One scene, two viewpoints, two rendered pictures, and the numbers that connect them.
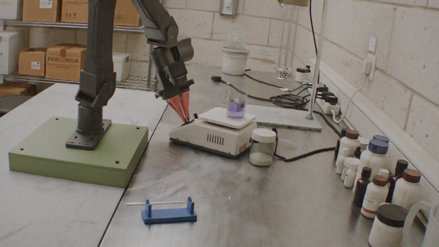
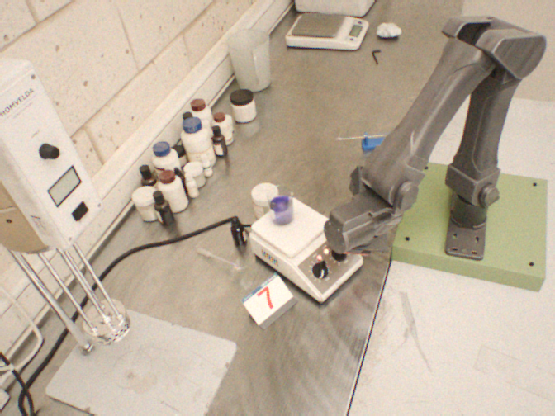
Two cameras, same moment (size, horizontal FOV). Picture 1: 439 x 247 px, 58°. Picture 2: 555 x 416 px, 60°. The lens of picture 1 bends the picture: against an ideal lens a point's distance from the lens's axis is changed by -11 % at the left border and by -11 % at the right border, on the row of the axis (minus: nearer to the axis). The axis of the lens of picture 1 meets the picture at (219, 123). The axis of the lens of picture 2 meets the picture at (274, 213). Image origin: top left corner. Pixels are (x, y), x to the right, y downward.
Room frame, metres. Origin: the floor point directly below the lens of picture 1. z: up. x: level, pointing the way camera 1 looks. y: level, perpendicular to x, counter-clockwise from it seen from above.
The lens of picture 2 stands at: (1.72, 0.28, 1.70)
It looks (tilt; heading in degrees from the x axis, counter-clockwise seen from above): 45 degrees down; 208
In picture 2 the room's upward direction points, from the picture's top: 9 degrees counter-clockwise
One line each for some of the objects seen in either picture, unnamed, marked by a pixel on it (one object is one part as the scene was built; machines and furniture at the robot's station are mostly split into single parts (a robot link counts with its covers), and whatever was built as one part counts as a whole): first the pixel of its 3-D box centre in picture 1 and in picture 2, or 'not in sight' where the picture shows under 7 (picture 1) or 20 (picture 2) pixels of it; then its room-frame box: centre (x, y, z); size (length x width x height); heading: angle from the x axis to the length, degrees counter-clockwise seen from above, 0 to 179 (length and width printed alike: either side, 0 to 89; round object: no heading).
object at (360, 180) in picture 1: (363, 185); (218, 140); (0.85, -0.33, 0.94); 0.03 x 0.03 x 0.08
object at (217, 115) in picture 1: (227, 117); (290, 225); (1.11, -0.02, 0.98); 0.12 x 0.12 x 0.01; 67
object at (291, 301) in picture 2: not in sight; (269, 300); (1.26, -0.01, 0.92); 0.09 x 0.06 x 0.04; 154
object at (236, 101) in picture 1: (236, 104); (282, 205); (1.10, -0.04, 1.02); 0.06 x 0.05 x 0.08; 177
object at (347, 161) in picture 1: (351, 170); (195, 175); (0.97, -0.33, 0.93); 0.05 x 0.05 x 0.05
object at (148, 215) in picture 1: (169, 209); (381, 139); (0.71, 0.07, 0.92); 0.10 x 0.03 x 0.04; 112
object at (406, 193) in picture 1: (406, 195); (201, 119); (0.78, -0.41, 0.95); 0.06 x 0.06 x 0.11
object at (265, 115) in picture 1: (275, 115); (141, 368); (1.46, -0.19, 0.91); 0.30 x 0.20 x 0.01; 91
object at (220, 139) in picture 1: (216, 130); (301, 245); (1.12, 0.00, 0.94); 0.22 x 0.13 x 0.08; 67
